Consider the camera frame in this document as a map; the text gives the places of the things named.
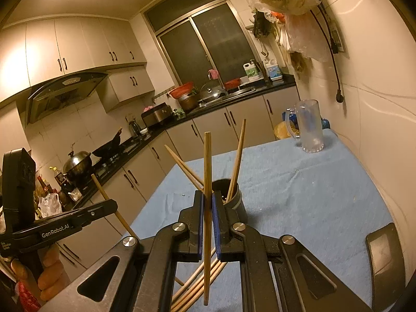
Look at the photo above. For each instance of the pink rag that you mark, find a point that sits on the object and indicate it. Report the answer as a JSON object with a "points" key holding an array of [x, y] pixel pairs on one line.
{"points": [[213, 74]]}

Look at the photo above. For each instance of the crumpled clear plastic bag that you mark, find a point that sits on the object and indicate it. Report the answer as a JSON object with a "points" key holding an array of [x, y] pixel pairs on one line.
{"points": [[50, 204]]}

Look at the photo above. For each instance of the steel kettle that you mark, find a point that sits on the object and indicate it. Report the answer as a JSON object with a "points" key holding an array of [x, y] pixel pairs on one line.
{"points": [[134, 129]]}

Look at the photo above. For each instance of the green vegetables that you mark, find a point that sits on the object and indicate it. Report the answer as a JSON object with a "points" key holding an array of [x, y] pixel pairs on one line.
{"points": [[179, 112]]}

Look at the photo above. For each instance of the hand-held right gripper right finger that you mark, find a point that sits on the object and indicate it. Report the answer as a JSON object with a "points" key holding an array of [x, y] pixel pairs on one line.
{"points": [[216, 224]]}

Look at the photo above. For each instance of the silver countertop appliance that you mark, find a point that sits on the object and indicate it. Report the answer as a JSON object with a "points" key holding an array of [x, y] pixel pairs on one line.
{"points": [[156, 116]]}

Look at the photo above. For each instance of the yellow snack bag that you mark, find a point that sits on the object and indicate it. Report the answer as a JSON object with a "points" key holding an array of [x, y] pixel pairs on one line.
{"points": [[282, 131]]}

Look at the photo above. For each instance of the small beige wall cabinet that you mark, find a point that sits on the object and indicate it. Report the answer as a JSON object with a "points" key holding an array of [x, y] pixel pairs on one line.
{"points": [[130, 84]]}

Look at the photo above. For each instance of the blue tablecloth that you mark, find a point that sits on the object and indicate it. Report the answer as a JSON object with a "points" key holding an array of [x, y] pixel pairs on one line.
{"points": [[292, 195]]}

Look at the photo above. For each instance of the wooden chopsticks bundle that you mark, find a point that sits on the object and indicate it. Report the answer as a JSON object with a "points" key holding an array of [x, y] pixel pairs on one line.
{"points": [[208, 133]]}

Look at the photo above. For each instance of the white jug green label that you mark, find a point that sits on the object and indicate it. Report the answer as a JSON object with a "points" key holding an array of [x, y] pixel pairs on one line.
{"points": [[251, 71]]}

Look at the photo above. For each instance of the black kitchen countertop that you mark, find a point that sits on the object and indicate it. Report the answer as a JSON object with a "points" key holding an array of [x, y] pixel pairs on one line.
{"points": [[162, 126]]}

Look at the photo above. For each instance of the pink cloth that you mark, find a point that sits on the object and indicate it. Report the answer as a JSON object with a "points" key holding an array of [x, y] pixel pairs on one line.
{"points": [[151, 108]]}

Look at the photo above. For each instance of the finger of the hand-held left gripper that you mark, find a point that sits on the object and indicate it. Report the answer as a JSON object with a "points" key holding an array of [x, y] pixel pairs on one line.
{"points": [[97, 213]]}

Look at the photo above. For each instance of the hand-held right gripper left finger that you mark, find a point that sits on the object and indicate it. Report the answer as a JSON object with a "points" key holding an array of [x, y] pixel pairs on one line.
{"points": [[200, 221]]}

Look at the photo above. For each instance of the sink faucet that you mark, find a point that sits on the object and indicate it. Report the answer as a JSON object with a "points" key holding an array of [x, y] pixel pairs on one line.
{"points": [[221, 86]]}

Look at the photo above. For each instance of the steel sink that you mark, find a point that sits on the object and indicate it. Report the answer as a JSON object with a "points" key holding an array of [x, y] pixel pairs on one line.
{"points": [[243, 90]]}

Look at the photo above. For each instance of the black wok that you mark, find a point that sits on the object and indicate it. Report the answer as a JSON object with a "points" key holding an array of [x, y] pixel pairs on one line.
{"points": [[107, 149]]}

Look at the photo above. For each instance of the dark wall rack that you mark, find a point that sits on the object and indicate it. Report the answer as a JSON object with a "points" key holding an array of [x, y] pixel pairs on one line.
{"points": [[259, 24]]}

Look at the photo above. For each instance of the clear glass mug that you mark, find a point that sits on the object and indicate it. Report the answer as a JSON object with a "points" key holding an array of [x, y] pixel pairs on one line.
{"points": [[310, 126]]}

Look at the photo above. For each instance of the dark chair back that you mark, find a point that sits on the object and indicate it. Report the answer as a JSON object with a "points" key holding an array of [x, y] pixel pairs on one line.
{"points": [[386, 260]]}

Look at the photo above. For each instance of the dark grey utensil cup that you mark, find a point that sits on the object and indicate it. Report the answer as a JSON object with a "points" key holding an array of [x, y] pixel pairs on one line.
{"points": [[239, 204]]}

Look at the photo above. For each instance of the wall socket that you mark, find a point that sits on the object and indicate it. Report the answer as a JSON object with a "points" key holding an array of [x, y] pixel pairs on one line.
{"points": [[337, 40]]}

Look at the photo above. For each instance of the blue snack bag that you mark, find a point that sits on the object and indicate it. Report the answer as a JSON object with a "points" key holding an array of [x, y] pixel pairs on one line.
{"points": [[291, 115]]}

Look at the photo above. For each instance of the wooden chopstick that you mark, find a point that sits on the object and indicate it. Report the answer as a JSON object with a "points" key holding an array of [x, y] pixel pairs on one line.
{"points": [[243, 133], [207, 169], [236, 162], [191, 180], [125, 226], [180, 163]]}

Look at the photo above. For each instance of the kitchen window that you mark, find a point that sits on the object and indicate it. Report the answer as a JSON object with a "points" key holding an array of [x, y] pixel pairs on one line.
{"points": [[208, 39]]}

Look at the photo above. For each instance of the white plastic bags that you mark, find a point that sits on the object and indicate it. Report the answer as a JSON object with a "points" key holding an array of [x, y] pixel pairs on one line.
{"points": [[305, 39]]}

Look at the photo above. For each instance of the steel wok with lid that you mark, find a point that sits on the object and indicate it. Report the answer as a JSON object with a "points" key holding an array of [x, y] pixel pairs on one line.
{"points": [[76, 164]]}

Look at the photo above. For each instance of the red bowl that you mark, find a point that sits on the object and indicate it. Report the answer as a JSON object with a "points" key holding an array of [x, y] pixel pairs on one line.
{"points": [[232, 84]]}

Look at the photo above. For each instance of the row of beige wall cabinets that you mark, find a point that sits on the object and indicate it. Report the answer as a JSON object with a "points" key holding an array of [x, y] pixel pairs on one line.
{"points": [[81, 45]]}

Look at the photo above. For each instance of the red plastic basin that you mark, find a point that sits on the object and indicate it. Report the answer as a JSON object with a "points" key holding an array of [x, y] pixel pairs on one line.
{"points": [[181, 91]]}

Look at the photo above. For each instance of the holder with dark chopsticks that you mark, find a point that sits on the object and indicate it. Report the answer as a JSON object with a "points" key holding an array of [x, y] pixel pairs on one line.
{"points": [[262, 73]]}

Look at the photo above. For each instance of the person's left hand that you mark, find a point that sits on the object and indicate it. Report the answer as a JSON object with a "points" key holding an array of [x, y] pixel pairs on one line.
{"points": [[53, 273]]}

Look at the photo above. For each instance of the dark range hood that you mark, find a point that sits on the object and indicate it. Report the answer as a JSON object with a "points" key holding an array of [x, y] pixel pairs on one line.
{"points": [[65, 94]]}

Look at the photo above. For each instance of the sauce bottle yellow cap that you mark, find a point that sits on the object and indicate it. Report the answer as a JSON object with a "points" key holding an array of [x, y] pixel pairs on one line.
{"points": [[59, 177]]}

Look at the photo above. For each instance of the black gas stove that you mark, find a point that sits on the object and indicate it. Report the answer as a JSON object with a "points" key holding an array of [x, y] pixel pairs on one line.
{"points": [[130, 149]]}

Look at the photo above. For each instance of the glass pot lid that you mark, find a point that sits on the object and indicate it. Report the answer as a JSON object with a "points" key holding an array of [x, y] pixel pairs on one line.
{"points": [[211, 93]]}

